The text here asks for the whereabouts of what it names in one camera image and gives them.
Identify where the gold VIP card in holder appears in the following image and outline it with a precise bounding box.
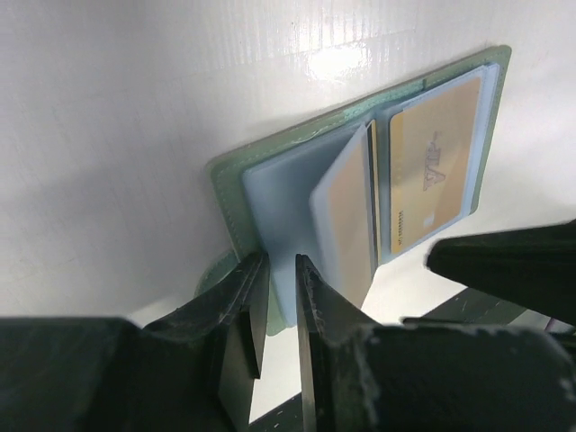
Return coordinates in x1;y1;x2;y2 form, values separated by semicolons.
389;76;482;254

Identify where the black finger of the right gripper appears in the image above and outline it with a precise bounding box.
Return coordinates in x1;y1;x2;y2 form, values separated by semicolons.
426;220;575;326

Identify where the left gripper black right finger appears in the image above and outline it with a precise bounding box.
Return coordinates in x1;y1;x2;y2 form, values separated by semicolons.
295;255;575;431

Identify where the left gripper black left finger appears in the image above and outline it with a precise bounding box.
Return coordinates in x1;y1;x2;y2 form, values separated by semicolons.
1;253;270;431

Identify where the green card holder wallet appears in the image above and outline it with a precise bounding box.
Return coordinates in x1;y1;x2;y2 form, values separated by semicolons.
206;45;512;336

